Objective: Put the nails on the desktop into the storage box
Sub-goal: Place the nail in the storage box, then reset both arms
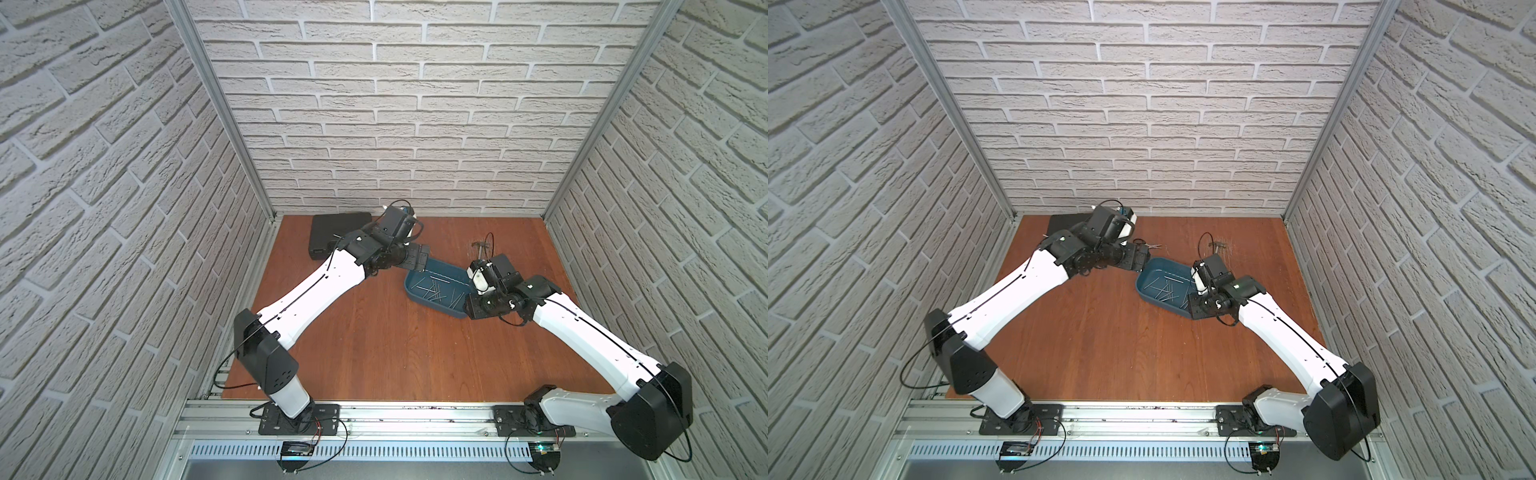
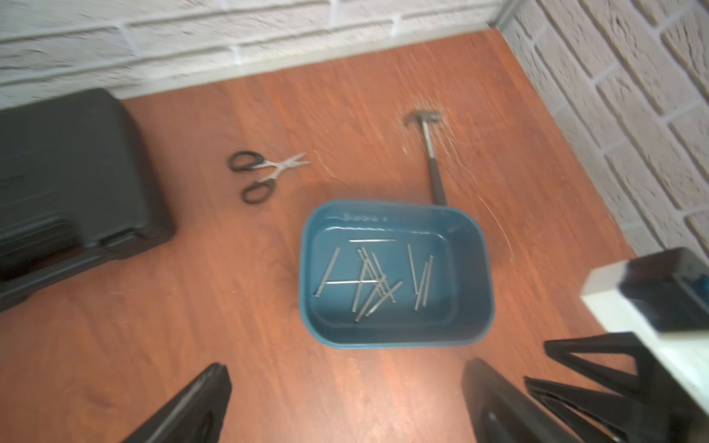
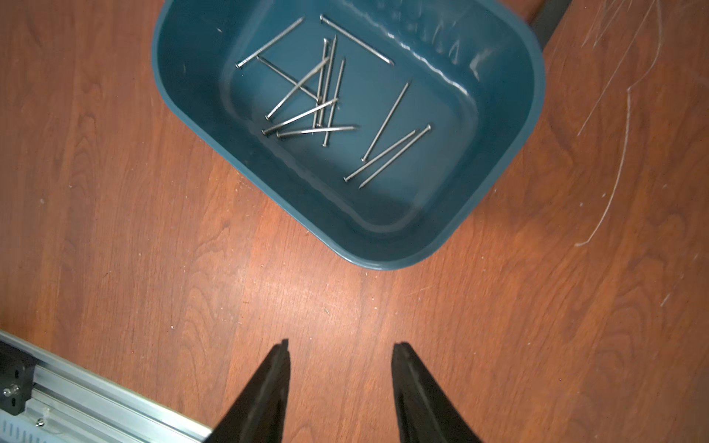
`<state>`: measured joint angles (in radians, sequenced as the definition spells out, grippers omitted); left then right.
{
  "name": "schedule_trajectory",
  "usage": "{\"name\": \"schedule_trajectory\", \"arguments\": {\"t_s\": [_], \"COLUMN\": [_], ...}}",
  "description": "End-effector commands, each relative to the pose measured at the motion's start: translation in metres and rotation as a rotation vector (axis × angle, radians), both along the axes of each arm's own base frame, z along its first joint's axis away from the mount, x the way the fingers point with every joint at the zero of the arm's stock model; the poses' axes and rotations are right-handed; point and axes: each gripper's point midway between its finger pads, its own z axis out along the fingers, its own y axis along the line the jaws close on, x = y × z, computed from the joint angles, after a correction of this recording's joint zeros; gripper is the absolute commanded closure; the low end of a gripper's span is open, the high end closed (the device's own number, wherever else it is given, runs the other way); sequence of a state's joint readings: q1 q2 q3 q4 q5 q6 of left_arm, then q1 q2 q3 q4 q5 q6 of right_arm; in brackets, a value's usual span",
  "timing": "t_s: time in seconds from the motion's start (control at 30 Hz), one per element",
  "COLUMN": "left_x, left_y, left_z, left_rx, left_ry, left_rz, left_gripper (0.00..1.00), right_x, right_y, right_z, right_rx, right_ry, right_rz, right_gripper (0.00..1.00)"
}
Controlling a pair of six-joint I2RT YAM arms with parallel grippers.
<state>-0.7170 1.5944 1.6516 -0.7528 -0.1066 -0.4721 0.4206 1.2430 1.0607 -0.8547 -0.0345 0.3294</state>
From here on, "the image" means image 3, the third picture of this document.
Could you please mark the teal plastic storage box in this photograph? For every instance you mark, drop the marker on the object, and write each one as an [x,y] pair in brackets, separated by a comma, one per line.
[477,90]

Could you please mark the hammer with black handle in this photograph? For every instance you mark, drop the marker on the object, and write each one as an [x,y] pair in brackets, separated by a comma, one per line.
[547,20]

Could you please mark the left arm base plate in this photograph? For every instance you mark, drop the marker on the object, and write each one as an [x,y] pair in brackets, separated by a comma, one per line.
[17,378]

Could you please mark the aluminium front rail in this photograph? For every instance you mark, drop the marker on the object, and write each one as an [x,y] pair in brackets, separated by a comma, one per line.
[71,404]

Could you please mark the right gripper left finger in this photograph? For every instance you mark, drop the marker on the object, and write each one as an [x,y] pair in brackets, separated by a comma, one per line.
[258,413]

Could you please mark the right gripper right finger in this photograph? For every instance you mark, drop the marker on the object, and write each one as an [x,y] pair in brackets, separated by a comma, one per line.
[424,412]

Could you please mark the steel nail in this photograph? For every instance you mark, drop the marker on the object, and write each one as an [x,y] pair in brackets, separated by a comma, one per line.
[315,130]
[367,47]
[328,69]
[298,86]
[333,107]
[270,43]
[287,77]
[270,130]
[324,55]
[379,156]
[385,122]

